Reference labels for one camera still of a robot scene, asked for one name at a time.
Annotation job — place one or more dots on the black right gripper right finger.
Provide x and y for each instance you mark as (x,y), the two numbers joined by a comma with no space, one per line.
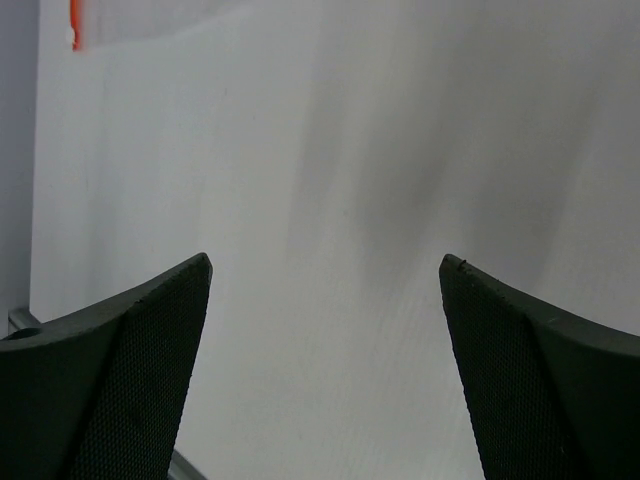
(551,395)

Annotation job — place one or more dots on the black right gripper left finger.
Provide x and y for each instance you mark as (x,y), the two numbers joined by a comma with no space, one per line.
(100,393)

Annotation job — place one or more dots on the clear zip bag orange zipper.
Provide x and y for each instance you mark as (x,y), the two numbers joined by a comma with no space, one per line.
(153,28)

